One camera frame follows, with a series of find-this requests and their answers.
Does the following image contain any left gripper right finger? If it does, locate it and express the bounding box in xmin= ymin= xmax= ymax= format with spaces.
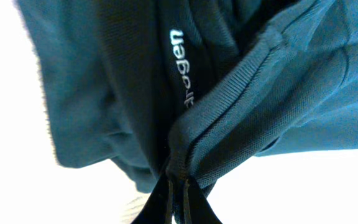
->
xmin=183 ymin=177 xmax=222 ymax=224

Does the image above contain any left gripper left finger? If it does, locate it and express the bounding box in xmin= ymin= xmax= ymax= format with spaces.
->
xmin=131 ymin=174 xmax=173 ymax=224

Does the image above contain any black polo shirt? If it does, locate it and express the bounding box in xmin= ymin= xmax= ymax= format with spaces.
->
xmin=18 ymin=0 xmax=358 ymax=192

